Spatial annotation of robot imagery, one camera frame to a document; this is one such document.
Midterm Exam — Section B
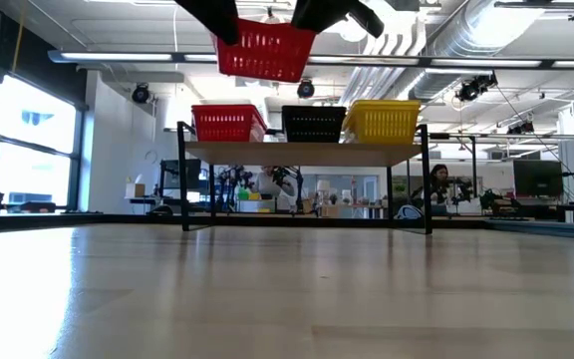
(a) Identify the wooden shelf with black legs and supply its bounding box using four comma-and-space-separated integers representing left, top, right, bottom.
175, 121, 435, 235

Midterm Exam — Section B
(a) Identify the long light bar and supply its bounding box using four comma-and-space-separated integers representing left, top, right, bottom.
47, 48, 574, 71

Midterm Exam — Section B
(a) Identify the black ceiling spotlight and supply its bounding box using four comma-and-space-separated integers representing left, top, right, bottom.
131, 82, 151, 105
454, 73, 499, 104
506, 119, 536, 136
296, 77, 316, 100

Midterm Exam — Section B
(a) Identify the black monitor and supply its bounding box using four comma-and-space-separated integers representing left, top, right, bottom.
159, 158, 202, 190
512, 159, 565, 198

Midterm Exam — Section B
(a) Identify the person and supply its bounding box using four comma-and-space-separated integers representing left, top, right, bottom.
419, 163, 460, 216
251, 166, 298, 213

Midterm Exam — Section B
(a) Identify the white and blue round object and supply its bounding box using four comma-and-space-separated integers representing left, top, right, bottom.
396, 202, 426, 220

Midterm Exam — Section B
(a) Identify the large window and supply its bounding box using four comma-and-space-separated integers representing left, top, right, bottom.
0, 74, 87, 213

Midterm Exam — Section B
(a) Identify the silver air duct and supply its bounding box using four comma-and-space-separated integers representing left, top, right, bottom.
341, 0, 550, 109

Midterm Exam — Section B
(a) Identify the black track light rail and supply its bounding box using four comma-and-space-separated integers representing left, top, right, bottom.
493, 0, 574, 22

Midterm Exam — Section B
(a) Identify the hanging yellow cable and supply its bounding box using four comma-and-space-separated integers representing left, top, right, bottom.
10, 14, 24, 76

